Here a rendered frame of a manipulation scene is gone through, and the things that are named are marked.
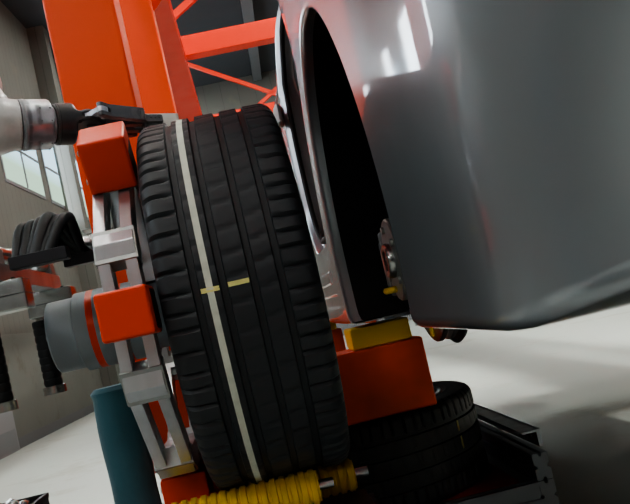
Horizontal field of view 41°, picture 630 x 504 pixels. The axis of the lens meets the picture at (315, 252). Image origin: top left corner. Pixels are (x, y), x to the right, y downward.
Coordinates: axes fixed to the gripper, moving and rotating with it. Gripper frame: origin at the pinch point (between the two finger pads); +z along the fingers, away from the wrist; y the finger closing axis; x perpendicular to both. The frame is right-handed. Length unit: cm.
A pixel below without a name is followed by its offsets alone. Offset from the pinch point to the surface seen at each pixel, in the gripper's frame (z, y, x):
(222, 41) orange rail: 258, -472, 306
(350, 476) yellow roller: 19, 5, -72
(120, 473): -14, -21, -61
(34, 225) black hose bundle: -28.0, 8.7, -21.8
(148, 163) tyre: -12.8, 23.9, -18.5
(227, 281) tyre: -7, 32, -41
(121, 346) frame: -20, 18, -45
